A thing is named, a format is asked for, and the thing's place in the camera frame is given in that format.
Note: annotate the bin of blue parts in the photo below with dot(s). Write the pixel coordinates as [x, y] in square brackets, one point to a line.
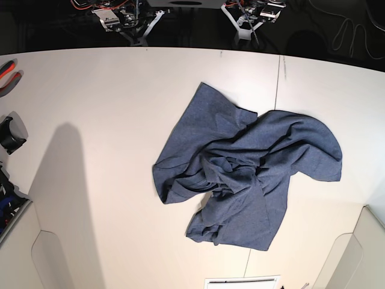
[12, 200]

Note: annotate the black cylindrical holder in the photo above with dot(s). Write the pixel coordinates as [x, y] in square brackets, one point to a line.
[9, 141]

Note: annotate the blue t-shirt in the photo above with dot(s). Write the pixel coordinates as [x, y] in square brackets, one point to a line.
[245, 162]

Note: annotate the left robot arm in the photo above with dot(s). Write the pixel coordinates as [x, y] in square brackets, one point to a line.
[247, 16]

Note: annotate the orange handled pliers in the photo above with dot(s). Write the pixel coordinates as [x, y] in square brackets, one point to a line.
[7, 68]

